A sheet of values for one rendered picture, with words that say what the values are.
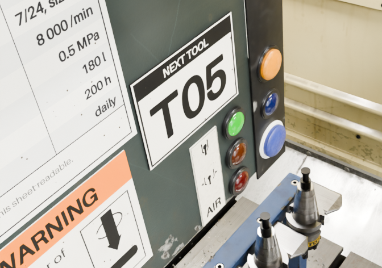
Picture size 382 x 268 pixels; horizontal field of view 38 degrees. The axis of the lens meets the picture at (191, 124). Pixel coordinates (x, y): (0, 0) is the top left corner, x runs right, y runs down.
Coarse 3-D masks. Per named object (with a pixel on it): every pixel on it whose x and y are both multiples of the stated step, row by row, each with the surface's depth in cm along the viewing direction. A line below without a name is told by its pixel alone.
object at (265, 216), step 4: (264, 212) 81; (260, 216) 80; (264, 216) 80; (268, 216) 80; (264, 220) 80; (268, 220) 81; (260, 224) 82; (264, 224) 81; (268, 224) 81; (260, 228) 82; (264, 228) 81; (268, 228) 81; (260, 232) 82; (264, 232) 81; (268, 232) 81
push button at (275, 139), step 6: (276, 126) 48; (282, 126) 48; (270, 132) 48; (276, 132) 48; (282, 132) 49; (270, 138) 48; (276, 138) 48; (282, 138) 49; (264, 144) 48; (270, 144) 48; (276, 144) 48; (282, 144) 49; (264, 150) 48; (270, 150) 48; (276, 150) 49; (270, 156) 49
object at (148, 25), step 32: (128, 0) 30; (160, 0) 32; (192, 0) 34; (224, 0) 37; (128, 32) 31; (160, 32) 33; (192, 32) 36; (128, 64) 32; (128, 96) 33; (128, 160) 35; (224, 160) 44; (64, 192) 32; (160, 192) 39; (192, 192) 42; (160, 224) 40; (192, 224) 44; (160, 256) 42
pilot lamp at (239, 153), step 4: (240, 144) 45; (244, 144) 45; (236, 148) 44; (240, 148) 44; (244, 148) 45; (236, 152) 44; (240, 152) 45; (244, 152) 45; (232, 156) 44; (236, 156) 44; (240, 156) 45; (244, 156) 45; (232, 160) 44; (236, 160) 45; (240, 160) 45; (236, 164) 45
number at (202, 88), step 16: (224, 48) 39; (208, 64) 38; (224, 64) 39; (176, 80) 36; (192, 80) 37; (208, 80) 38; (224, 80) 40; (192, 96) 38; (208, 96) 39; (224, 96) 41; (192, 112) 38
